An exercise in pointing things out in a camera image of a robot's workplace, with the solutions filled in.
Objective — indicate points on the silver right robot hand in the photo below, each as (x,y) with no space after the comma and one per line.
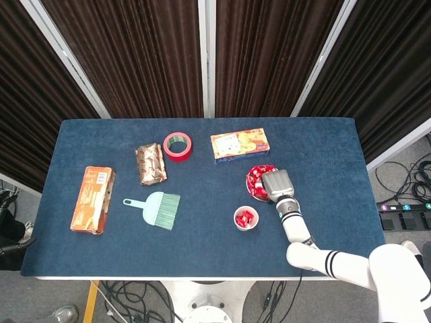
(279,185)

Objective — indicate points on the plate of red candies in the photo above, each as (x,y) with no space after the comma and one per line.
(256,181)

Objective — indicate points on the red object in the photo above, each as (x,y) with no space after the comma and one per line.
(245,218)

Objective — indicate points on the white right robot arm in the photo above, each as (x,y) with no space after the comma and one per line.
(296,225)

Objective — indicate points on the white paper cup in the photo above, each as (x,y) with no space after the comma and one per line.
(247,228)

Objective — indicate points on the round metal plate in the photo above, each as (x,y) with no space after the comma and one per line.
(251,196)

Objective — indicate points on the blue yellow cracker box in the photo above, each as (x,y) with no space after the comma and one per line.
(239,144)

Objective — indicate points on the blue felt tablecloth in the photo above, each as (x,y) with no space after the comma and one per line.
(202,249)

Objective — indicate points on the red tape roll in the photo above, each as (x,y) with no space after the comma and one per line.
(178,157)

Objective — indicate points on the black foot pedal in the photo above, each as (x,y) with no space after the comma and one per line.
(388,222)
(407,222)
(426,221)

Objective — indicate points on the white green hand brush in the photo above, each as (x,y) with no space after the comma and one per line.
(158,210)

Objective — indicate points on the brown curtain panel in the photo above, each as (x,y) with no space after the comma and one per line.
(33,101)
(269,57)
(387,67)
(134,57)

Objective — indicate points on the brown patterned snack bag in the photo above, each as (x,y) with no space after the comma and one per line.
(151,165)

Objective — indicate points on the white sneaker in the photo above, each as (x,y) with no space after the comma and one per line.
(412,245)

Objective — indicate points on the orange cardboard box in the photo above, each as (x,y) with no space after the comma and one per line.
(92,202)

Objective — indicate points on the grey shoe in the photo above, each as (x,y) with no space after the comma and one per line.
(64,314)

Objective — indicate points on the white partition bottom rail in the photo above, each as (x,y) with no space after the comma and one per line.
(397,144)
(32,191)

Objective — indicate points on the white partition post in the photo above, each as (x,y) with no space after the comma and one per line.
(207,50)
(323,57)
(64,54)

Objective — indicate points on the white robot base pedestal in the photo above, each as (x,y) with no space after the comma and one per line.
(207,303)

